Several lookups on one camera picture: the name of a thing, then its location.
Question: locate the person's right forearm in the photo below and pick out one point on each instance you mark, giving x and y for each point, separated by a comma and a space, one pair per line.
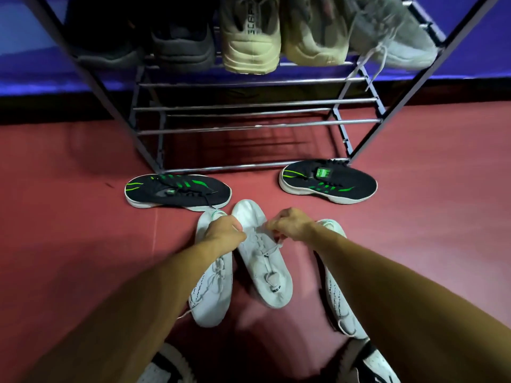
419, 315

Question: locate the person's left forearm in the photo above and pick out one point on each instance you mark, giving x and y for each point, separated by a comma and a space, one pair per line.
119, 323

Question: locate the tan chunky sneaker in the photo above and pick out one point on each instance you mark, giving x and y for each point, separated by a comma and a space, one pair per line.
315, 39
249, 47

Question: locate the grey metal shoe rack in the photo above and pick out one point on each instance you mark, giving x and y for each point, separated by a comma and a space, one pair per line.
259, 126

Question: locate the person's right hand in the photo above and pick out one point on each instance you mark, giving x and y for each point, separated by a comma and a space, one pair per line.
291, 225

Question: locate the blue printed wall banner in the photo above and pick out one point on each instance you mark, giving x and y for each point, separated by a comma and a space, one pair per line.
471, 55

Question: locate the black green sneaker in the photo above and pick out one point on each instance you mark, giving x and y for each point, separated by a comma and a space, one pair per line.
179, 193
327, 183

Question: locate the person's left hand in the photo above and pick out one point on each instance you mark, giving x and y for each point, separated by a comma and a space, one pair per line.
225, 233

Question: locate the grey white sneaker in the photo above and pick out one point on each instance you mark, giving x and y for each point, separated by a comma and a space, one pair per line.
395, 39
263, 271

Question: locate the black shoe orange marks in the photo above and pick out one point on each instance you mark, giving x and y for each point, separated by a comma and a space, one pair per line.
104, 35

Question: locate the white knit sneaker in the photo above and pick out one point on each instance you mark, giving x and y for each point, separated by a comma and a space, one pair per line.
213, 295
339, 303

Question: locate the black white worn shoe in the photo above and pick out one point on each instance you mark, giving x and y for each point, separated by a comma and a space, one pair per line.
371, 364
163, 366

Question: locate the black orange sneaker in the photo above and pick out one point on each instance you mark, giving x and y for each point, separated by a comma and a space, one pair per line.
183, 47

